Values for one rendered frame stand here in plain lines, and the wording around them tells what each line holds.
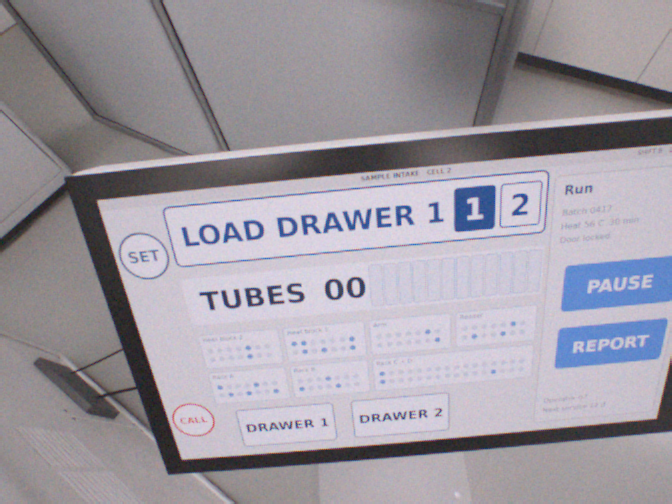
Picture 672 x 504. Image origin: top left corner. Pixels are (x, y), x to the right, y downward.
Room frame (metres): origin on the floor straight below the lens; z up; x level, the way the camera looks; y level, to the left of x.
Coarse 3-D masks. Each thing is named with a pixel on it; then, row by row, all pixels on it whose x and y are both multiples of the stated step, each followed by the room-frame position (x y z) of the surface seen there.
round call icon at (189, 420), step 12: (168, 408) 0.07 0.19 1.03; (180, 408) 0.07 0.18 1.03; (192, 408) 0.07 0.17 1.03; (204, 408) 0.07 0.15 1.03; (180, 420) 0.06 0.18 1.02; (192, 420) 0.06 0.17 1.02; (204, 420) 0.06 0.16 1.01; (216, 420) 0.06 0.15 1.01; (180, 432) 0.05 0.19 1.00; (192, 432) 0.05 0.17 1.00; (204, 432) 0.05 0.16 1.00; (216, 432) 0.05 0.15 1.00
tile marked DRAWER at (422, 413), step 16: (352, 400) 0.06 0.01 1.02; (368, 400) 0.06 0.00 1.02; (384, 400) 0.06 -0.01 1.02; (400, 400) 0.06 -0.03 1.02; (416, 400) 0.05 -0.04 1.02; (432, 400) 0.05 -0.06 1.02; (448, 400) 0.05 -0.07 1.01; (352, 416) 0.05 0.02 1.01; (368, 416) 0.05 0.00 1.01; (384, 416) 0.04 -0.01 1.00; (400, 416) 0.04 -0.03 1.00; (416, 416) 0.04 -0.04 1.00; (432, 416) 0.04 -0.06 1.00; (448, 416) 0.04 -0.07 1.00; (368, 432) 0.03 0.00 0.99; (384, 432) 0.03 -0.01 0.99; (400, 432) 0.03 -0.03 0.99; (416, 432) 0.03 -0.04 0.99
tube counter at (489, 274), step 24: (336, 264) 0.15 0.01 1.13; (360, 264) 0.15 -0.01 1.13; (384, 264) 0.15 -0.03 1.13; (408, 264) 0.14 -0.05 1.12; (432, 264) 0.14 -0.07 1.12; (456, 264) 0.14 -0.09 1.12; (480, 264) 0.14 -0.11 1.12; (504, 264) 0.13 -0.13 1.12; (528, 264) 0.13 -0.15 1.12; (336, 288) 0.14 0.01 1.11; (360, 288) 0.13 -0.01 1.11; (384, 288) 0.13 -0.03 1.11; (408, 288) 0.13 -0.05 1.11; (432, 288) 0.13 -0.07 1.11; (456, 288) 0.12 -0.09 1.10; (480, 288) 0.12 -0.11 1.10; (504, 288) 0.12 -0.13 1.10; (528, 288) 0.12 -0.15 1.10; (336, 312) 0.12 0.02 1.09
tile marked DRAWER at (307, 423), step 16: (240, 416) 0.06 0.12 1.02; (256, 416) 0.06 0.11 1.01; (272, 416) 0.06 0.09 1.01; (288, 416) 0.06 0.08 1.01; (304, 416) 0.05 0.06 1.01; (320, 416) 0.05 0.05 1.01; (240, 432) 0.05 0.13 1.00; (256, 432) 0.05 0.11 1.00; (272, 432) 0.04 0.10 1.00; (288, 432) 0.04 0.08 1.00; (304, 432) 0.04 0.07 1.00; (320, 432) 0.04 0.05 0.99; (336, 432) 0.04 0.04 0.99
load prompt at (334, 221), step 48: (336, 192) 0.19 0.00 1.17; (384, 192) 0.18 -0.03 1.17; (432, 192) 0.18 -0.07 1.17; (480, 192) 0.18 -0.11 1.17; (528, 192) 0.17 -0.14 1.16; (192, 240) 0.18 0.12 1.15; (240, 240) 0.17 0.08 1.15; (288, 240) 0.17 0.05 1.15; (336, 240) 0.16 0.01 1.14; (384, 240) 0.16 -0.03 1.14; (432, 240) 0.15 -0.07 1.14
